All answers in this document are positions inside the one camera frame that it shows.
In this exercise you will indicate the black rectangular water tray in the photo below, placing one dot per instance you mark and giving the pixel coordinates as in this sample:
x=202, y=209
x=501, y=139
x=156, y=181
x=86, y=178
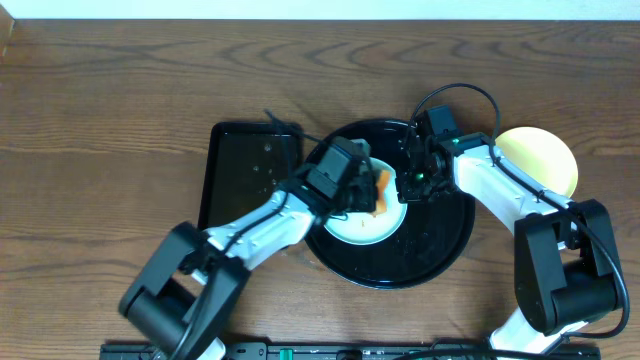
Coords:
x=245, y=162

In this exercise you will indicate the orange green scrub sponge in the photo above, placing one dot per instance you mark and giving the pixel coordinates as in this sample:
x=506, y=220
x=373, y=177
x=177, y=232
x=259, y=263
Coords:
x=382, y=182

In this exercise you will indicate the light blue plate top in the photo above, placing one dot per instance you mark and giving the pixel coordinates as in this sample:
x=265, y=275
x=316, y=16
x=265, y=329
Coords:
x=363, y=228

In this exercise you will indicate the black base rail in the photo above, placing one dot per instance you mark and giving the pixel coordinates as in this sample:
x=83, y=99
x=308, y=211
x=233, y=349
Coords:
x=265, y=351

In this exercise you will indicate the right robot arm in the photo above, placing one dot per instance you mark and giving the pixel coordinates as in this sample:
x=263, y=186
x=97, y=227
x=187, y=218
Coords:
x=567, y=269

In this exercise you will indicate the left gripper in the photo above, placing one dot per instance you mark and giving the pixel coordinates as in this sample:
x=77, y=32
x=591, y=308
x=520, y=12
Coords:
x=363, y=192

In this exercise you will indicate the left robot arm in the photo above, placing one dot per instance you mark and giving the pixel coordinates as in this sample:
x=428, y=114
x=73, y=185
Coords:
x=185, y=293

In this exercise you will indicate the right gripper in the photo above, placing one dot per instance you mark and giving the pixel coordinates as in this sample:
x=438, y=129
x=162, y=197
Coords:
x=406, y=191

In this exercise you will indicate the black round tray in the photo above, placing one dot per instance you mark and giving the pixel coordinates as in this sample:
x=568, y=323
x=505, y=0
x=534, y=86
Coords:
x=428, y=240

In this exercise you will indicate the yellow plate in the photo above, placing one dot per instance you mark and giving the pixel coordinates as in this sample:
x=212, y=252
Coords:
x=543, y=156

